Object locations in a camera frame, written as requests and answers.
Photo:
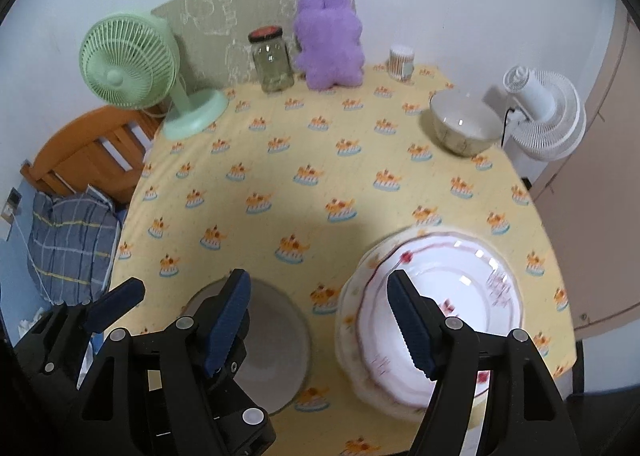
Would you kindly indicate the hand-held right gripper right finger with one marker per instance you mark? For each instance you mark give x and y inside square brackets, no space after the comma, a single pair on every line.
[410,326]

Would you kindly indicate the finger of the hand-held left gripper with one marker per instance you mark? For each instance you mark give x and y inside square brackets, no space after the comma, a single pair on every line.
[250,428]
[115,303]

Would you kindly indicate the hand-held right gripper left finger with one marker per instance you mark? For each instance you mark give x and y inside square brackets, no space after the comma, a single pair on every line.
[227,326]

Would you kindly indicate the white bowl with silver rim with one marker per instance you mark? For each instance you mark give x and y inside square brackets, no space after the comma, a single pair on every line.
[280,336]

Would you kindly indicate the white plate with yellow flowers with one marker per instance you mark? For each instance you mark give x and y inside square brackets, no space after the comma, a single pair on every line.
[350,306]

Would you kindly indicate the white plate with red trim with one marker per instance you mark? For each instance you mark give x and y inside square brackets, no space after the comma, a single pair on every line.
[450,276]

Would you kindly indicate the blue plaid pillow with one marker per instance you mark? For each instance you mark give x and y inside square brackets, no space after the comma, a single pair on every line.
[70,246]

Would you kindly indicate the yellow printed tablecloth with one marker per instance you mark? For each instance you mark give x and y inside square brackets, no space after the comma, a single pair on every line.
[360,176]

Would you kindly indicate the beige door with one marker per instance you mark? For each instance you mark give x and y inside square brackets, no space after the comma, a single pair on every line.
[590,211]

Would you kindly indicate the large white bowl silver rim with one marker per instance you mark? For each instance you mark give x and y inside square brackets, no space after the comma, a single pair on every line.
[462,116]

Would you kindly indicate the green desk fan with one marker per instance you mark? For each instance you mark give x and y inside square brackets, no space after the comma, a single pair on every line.
[125,66]

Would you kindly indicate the white desk fan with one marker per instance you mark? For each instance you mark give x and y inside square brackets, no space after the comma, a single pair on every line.
[550,111]

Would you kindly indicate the cotton swab container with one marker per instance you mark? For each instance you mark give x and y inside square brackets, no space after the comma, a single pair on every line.
[401,64]

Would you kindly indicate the glass jar with red lid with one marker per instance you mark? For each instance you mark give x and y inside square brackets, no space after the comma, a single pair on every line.
[272,66]

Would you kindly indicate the purple plush toy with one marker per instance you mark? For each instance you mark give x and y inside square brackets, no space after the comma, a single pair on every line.
[327,41]

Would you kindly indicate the orange wooden bed frame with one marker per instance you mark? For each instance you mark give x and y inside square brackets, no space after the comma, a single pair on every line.
[75,146]

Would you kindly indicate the green patterned wall mat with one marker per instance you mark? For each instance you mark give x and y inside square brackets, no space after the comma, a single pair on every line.
[225,11]

